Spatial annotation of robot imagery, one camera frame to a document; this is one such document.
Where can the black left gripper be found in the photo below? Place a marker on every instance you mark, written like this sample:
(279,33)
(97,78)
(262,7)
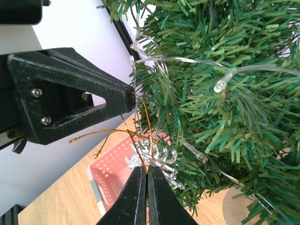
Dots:
(46,95)

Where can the small green christmas tree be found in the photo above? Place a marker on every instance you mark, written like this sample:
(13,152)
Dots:
(222,105)

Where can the silver glitter star ornament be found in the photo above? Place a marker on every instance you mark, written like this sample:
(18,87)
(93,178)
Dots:
(146,149)

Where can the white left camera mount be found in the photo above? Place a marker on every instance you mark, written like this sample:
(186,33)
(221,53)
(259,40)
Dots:
(18,39)

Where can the round wooden tree base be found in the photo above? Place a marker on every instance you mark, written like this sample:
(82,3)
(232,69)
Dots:
(236,208)

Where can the black front frame rail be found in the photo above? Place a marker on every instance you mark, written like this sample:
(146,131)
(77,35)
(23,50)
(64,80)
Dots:
(11,216)

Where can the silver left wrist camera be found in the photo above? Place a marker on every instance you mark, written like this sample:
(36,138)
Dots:
(22,12)

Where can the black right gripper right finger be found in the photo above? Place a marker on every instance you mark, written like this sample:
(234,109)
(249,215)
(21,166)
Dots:
(164,208)

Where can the pink perforated plastic basket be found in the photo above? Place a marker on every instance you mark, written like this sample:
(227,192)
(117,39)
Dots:
(109,173)

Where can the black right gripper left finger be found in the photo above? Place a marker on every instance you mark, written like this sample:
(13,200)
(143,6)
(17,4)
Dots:
(130,206)

